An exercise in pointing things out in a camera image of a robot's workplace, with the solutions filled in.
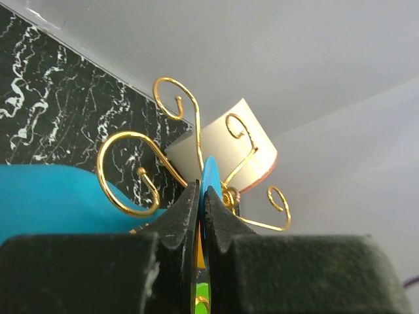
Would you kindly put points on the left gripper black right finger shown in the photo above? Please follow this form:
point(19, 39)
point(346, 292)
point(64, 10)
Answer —
point(294, 271)

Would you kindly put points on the blue plastic wine glass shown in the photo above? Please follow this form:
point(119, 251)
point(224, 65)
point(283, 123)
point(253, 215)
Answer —
point(54, 199)

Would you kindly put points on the left green plastic wine glass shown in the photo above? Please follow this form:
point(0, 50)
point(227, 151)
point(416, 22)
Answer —
point(202, 298)

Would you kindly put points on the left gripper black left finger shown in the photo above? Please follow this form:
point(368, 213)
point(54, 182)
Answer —
point(98, 261)

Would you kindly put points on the white cylindrical container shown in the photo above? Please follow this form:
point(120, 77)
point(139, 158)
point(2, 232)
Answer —
point(228, 139)

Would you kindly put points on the orange plastic wine glass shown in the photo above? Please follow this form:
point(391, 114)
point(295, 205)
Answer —
point(200, 256)

